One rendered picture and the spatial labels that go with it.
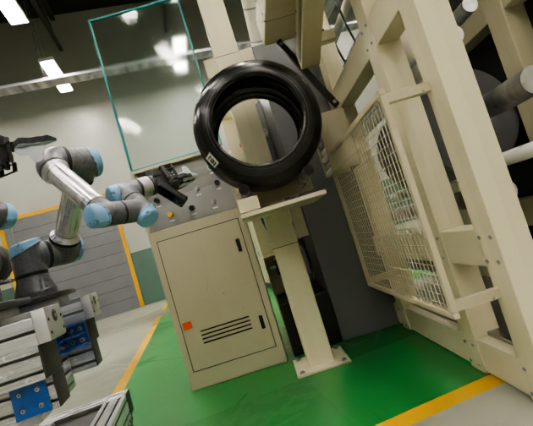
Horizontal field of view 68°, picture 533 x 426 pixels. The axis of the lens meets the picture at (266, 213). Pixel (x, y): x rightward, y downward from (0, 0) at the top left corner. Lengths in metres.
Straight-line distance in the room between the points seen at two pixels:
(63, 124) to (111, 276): 4.20
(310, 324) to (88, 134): 10.23
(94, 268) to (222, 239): 8.97
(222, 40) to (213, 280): 1.29
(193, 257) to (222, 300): 0.29
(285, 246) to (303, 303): 0.30
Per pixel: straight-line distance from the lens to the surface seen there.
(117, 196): 1.39
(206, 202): 2.32
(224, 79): 1.76
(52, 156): 1.55
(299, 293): 2.02
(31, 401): 1.32
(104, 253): 11.05
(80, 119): 11.90
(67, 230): 1.78
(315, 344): 2.08
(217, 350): 2.33
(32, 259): 1.78
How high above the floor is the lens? 0.67
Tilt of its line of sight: 4 degrees up
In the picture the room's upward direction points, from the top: 17 degrees counter-clockwise
